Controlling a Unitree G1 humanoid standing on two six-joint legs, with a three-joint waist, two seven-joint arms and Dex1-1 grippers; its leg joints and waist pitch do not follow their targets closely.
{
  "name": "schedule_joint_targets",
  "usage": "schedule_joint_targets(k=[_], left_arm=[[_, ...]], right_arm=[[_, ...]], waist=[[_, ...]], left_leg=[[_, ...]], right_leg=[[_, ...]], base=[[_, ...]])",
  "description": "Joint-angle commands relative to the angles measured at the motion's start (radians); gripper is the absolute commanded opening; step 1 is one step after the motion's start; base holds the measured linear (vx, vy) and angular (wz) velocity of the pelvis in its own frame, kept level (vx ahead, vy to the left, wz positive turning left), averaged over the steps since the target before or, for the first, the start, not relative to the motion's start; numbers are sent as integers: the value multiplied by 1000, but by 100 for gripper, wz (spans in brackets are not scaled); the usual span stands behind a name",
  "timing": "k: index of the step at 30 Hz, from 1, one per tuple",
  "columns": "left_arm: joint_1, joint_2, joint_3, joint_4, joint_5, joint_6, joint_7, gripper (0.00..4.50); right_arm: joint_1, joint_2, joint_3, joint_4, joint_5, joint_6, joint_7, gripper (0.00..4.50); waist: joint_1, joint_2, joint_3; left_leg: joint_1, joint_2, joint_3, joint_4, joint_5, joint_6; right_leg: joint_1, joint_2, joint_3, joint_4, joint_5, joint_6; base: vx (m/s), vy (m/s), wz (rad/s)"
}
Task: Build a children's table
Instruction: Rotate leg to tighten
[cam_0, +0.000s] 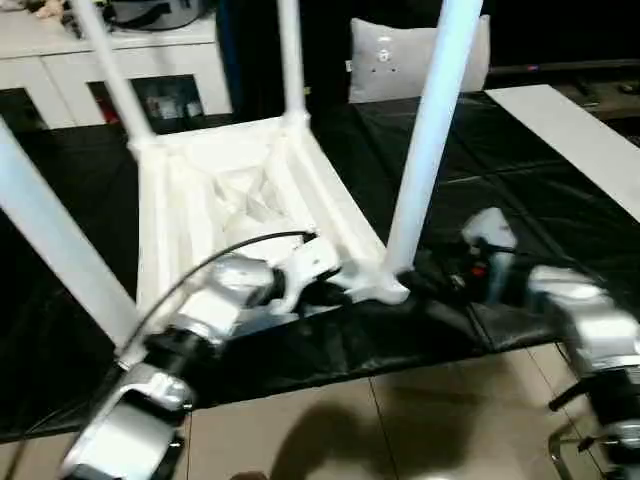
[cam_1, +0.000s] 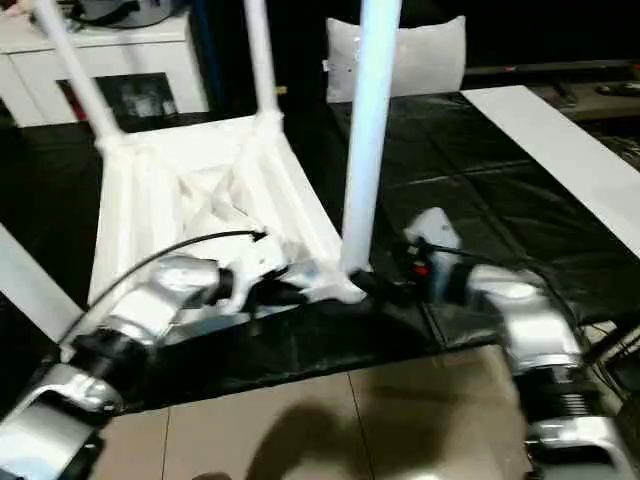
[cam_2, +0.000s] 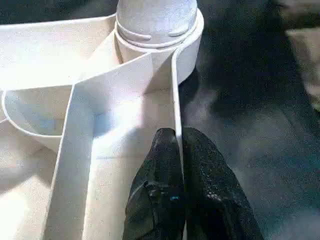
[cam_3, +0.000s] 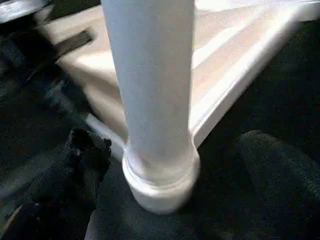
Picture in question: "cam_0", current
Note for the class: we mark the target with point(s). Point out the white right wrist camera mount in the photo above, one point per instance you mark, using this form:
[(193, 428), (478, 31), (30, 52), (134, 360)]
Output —
[(492, 230)]

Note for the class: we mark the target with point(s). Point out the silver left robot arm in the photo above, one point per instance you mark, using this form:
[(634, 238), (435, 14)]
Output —
[(215, 300)]

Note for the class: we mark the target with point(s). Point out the beige plush toy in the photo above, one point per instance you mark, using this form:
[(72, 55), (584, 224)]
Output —
[(50, 7)]

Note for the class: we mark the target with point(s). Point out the white plastic table top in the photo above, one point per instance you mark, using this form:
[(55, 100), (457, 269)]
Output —
[(200, 200)]

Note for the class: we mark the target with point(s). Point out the white glass-door cabinet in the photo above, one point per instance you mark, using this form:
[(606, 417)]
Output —
[(50, 65)]

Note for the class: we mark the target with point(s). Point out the grey helmet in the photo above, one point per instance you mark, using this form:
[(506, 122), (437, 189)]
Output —
[(150, 12)]

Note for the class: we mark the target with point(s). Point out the grey cushion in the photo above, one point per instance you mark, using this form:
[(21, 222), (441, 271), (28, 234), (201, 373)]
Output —
[(390, 60)]

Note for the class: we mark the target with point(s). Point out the black stand base bar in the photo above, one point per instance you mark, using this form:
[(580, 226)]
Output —
[(567, 400)]

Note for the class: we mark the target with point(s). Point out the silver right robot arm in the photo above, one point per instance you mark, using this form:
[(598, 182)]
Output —
[(580, 310)]

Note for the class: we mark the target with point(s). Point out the white plastic table leg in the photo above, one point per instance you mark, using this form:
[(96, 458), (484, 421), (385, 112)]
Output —
[(50, 225), (430, 125), (291, 60), (115, 75)]

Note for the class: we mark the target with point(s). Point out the black work mat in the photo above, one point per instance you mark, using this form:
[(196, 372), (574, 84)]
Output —
[(525, 165)]

